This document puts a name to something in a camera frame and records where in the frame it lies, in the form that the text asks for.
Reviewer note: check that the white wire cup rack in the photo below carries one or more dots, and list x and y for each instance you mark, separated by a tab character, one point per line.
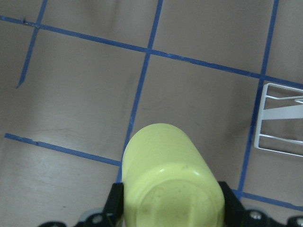
279	125

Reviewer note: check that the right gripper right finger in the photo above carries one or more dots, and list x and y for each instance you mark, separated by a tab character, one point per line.
234	211

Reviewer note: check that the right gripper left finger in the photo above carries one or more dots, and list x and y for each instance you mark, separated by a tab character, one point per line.
114	207

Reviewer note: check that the yellow plastic cup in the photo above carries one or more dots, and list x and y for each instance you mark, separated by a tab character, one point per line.
167	183

